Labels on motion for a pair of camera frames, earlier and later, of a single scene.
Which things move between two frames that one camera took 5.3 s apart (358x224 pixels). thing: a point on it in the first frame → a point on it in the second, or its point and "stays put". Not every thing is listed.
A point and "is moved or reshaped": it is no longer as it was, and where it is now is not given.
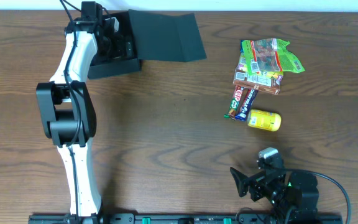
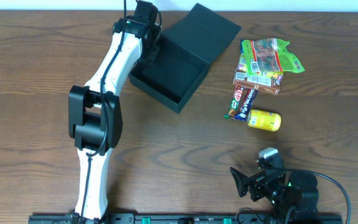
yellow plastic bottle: x=268 y=121 stays put
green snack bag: x=268 y=55 stays put
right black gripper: x=255 y=182 stays put
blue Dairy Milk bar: x=243 y=112 stays put
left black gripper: x=122 y=45 → x=151 y=53
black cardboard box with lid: x=158 y=36 is moved or reshaped
